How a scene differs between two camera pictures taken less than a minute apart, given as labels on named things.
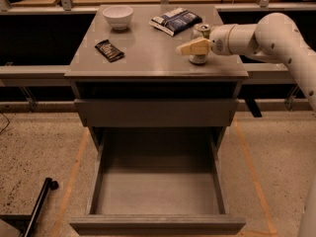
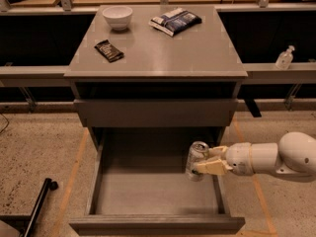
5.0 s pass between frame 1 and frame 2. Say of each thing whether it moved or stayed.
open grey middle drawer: stayed
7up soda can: moved
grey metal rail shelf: stayed
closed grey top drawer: stayed
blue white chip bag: stayed
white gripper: moved
